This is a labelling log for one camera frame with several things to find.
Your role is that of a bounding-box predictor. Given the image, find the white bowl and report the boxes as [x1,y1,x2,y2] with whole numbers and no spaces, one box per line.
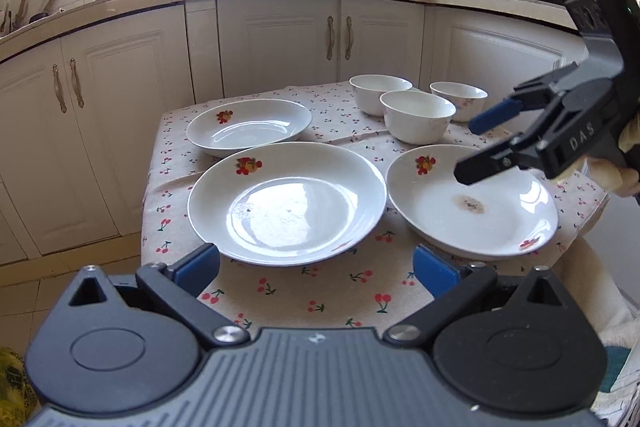
[380,90,456,145]
[430,81,488,122]
[349,74,413,117]

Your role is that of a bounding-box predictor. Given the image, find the white plate with stain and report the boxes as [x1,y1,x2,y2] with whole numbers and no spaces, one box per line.
[386,144,558,260]

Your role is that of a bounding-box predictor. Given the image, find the large white plate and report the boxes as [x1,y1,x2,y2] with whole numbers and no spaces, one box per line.
[188,142,387,267]

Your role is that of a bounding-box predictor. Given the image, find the white deep plate back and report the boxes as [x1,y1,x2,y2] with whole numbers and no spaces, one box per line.
[186,98,312,158]

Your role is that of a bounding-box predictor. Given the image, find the white kitchen cabinets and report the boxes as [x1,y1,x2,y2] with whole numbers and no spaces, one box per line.
[1,0,585,255]

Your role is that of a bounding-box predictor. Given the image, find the right gloved hand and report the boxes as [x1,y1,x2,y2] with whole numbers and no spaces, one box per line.
[584,116,640,198]

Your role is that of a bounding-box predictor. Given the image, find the cherry print tablecloth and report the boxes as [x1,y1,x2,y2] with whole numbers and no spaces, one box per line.
[141,82,628,332]

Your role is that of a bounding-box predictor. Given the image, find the yellow plastic bag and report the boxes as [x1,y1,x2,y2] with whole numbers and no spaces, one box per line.
[0,347,38,427]

